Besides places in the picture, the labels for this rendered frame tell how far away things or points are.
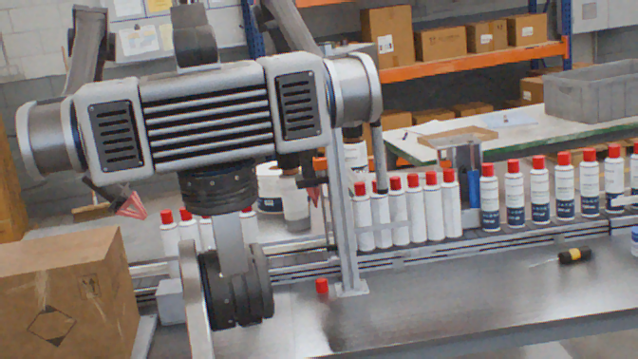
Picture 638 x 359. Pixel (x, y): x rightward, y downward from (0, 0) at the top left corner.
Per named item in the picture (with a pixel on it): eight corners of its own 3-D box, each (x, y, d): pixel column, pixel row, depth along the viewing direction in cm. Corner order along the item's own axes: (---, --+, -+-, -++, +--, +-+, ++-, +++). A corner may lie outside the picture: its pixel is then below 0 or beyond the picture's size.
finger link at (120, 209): (156, 204, 192) (129, 183, 189) (151, 213, 185) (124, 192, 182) (140, 220, 193) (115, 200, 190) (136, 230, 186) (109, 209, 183)
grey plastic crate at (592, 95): (632, 96, 381) (632, 58, 375) (687, 105, 344) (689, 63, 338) (542, 114, 367) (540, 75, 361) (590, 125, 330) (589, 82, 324)
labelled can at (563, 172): (570, 215, 199) (568, 149, 193) (577, 220, 194) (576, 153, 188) (553, 217, 199) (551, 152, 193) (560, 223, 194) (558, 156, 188)
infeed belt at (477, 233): (594, 221, 202) (594, 209, 201) (608, 231, 194) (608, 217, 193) (55, 302, 196) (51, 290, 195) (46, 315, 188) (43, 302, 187)
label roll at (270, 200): (306, 192, 256) (300, 157, 252) (314, 207, 237) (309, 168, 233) (254, 201, 253) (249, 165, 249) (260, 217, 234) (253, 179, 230)
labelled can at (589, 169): (594, 211, 199) (593, 145, 194) (602, 217, 194) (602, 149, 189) (577, 214, 199) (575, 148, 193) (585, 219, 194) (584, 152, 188)
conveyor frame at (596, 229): (592, 223, 203) (592, 208, 202) (610, 236, 193) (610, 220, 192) (57, 303, 198) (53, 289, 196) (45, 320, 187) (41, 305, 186)
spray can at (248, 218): (264, 260, 196) (253, 195, 190) (264, 267, 191) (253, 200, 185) (247, 263, 196) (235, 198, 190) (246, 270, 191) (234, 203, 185)
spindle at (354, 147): (368, 180, 256) (360, 108, 248) (372, 187, 248) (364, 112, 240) (346, 183, 256) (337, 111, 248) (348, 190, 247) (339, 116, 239)
